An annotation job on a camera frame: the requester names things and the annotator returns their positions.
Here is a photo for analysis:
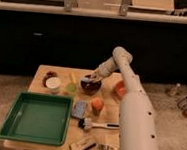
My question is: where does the silver fork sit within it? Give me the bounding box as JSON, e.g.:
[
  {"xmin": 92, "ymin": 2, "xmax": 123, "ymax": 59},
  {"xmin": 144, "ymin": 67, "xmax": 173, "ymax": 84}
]
[{"xmin": 97, "ymin": 144, "xmax": 118, "ymax": 150}]

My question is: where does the green plastic tray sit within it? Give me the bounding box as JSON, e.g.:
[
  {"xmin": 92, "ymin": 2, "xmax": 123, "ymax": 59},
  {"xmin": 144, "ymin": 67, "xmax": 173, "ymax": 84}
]
[{"xmin": 0, "ymin": 92, "xmax": 73, "ymax": 146}]

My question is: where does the orange fruit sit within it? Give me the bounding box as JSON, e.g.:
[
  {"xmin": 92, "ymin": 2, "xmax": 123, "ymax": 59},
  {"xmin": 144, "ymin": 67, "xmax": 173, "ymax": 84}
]
[{"xmin": 91, "ymin": 97, "xmax": 104, "ymax": 115}]

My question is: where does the orange bowl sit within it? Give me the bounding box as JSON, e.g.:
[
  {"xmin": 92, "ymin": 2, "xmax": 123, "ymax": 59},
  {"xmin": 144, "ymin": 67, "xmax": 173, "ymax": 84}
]
[{"xmin": 114, "ymin": 80, "xmax": 127, "ymax": 99}]

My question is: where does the clear plastic bottle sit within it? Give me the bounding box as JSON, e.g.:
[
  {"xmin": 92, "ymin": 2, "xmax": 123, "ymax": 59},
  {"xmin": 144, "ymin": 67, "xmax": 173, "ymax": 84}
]
[{"xmin": 167, "ymin": 83, "xmax": 180, "ymax": 97}]

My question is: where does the wooden block scraper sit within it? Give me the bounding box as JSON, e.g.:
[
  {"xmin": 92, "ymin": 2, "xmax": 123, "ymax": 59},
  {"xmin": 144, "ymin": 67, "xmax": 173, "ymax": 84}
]
[{"xmin": 69, "ymin": 136, "xmax": 96, "ymax": 150}]

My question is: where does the wooden table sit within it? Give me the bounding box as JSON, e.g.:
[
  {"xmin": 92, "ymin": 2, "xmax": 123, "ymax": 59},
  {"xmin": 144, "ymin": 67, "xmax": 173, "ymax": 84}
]
[{"xmin": 3, "ymin": 65, "xmax": 122, "ymax": 150}]

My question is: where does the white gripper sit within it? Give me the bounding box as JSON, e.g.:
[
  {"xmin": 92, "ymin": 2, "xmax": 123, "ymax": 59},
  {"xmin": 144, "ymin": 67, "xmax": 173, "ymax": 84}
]
[{"xmin": 93, "ymin": 63, "xmax": 113, "ymax": 80}]

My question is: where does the blue grey sponge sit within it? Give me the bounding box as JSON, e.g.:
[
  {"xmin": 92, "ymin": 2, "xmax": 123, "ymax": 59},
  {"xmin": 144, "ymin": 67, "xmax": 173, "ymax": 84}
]
[{"xmin": 72, "ymin": 100, "xmax": 88, "ymax": 119}]

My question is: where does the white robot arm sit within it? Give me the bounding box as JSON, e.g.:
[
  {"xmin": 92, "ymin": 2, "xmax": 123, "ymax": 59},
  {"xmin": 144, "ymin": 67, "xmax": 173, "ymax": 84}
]
[{"xmin": 91, "ymin": 46, "xmax": 159, "ymax": 150}]

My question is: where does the purple bowl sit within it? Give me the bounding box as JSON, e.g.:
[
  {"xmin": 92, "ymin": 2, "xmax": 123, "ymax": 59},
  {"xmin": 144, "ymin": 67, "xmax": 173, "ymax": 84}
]
[{"xmin": 80, "ymin": 75, "xmax": 102, "ymax": 95}]

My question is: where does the white cup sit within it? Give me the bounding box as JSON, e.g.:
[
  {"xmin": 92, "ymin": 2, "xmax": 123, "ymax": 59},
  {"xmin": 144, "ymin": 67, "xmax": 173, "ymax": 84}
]
[{"xmin": 46, "ymin": 77, "xmax": 61, "ymax": 94}]

